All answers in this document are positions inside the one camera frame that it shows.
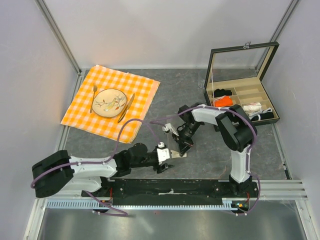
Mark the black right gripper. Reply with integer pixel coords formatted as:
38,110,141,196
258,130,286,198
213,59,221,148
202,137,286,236
172,121,202,157

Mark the grey cream underwear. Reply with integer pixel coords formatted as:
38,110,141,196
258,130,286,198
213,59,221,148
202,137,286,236
163,114,184,159

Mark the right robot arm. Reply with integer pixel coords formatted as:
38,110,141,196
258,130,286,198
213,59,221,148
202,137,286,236
172,103,258,197

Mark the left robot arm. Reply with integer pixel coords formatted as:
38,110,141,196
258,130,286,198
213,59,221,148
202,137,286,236
31,142,173,198

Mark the orange rolled underwear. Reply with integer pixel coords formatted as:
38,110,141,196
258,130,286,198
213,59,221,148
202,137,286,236
213,95,233,108

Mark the white pink rolled underwear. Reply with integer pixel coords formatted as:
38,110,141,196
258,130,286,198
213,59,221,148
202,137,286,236
243,102,262,113

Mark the black white rolled underwear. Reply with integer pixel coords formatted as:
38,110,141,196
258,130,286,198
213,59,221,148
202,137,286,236
248,108,274,122

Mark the gold knife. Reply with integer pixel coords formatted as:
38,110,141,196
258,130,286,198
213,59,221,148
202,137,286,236
117,94,135,123

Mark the beige bird pattern plate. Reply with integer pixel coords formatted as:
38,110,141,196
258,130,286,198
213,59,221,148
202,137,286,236
93,88,128,118

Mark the black compartment storage box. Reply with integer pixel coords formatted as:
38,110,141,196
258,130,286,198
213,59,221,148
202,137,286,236
204,41,280,126

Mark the orange white checkered cloth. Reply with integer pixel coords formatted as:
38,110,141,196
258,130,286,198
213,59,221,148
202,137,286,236
60,65,160,144

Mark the gold fork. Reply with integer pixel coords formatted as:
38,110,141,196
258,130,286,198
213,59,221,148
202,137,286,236
89,83,98,113

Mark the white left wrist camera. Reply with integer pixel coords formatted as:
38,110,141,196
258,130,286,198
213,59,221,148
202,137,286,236
156,142,171,164

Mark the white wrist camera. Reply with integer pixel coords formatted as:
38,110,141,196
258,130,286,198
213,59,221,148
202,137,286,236
162,123,179,136
156,142,171,164

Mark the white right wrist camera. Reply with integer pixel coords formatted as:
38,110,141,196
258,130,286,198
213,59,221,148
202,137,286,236
162,123,179,136

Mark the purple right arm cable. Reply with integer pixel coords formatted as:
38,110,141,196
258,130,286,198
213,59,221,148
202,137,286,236
149,106,261,216

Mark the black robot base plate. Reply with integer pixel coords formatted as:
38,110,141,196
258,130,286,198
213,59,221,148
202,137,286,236
92,178,259,206

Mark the grey slotted cable duct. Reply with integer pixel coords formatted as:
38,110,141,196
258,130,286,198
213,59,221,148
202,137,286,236
46,197,251,210

